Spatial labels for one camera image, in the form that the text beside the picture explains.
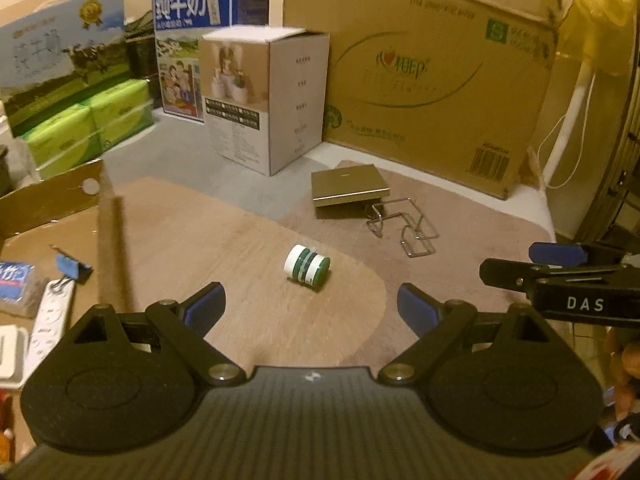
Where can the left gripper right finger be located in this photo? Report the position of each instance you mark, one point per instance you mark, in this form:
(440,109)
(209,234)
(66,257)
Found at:
(500,381)

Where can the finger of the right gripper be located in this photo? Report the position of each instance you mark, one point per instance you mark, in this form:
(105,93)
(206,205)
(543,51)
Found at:
(553,254)
(508,274)

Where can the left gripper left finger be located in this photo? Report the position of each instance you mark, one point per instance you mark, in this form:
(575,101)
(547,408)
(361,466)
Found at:
(118,381)

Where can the white remote control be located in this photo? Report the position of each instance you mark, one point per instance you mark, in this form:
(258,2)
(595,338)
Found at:
(50,322)

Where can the chrome wire holder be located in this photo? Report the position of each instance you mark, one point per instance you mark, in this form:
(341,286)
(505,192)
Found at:
(416,232)

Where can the white power adapter plug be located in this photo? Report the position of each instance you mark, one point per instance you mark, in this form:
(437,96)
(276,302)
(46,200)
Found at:
(13,352)

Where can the blue binder clip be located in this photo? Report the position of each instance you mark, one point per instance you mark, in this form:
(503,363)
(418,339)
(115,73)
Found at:
(71,269)

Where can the blue dental floss pack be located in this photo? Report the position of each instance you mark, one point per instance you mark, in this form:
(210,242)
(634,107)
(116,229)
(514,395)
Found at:
(18,289)

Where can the white green round jar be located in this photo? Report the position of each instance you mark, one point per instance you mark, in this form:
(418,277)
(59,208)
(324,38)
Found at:
(306,267)

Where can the red Doraemon figurine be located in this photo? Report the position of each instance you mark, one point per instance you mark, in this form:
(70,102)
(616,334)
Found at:
(5,428)

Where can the open cardboard tray box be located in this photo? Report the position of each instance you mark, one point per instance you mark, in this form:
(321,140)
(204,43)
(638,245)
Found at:
(80,213)

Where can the gold flat box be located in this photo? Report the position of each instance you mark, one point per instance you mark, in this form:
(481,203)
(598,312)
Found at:
(347,185)

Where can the large brown cardboard box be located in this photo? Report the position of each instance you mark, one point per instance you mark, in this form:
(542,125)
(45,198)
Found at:
(450,87)

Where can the green tissue pack left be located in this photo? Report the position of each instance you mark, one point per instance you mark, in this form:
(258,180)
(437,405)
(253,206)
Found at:
(64,141)

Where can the green tissue pack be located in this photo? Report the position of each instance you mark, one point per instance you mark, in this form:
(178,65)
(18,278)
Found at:
(64,141)
(121,111)

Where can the green tissue pack right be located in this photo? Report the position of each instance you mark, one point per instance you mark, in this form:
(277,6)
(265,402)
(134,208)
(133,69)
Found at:
(121,111)

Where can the white product carton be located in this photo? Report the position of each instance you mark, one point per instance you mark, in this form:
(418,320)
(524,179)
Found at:
(263,91)

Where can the milk carton cow picture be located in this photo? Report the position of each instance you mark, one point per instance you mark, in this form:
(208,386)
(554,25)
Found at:
(55,53)

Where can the blue milk carton box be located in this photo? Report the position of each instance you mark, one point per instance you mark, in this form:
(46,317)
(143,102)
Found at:
(178,27)

